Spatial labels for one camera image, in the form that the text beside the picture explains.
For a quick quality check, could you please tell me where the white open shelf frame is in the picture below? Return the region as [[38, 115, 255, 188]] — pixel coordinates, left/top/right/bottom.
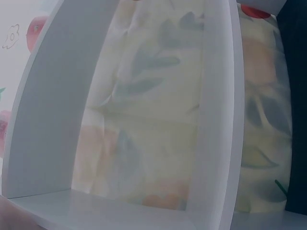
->
[[1, 0, 245, 230]]

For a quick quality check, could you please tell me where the person's left hand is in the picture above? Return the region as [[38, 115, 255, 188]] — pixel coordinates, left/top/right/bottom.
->
[[0, 195, 40, 230]]

